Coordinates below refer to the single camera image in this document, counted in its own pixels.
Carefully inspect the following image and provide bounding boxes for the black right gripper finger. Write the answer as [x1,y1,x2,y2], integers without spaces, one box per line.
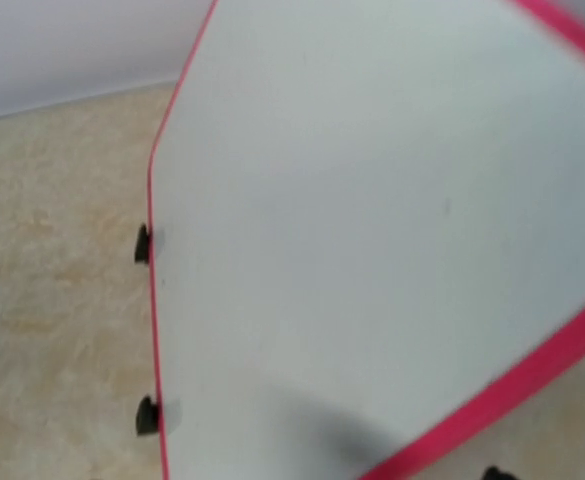
[481,466,517,480]

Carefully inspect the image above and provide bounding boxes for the pink framed whiteboard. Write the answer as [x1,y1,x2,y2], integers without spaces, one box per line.
[148,1,585,479]

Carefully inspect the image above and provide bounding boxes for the wire whiteboard stand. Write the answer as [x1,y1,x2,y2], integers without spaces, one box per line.
[133,222,162,437]

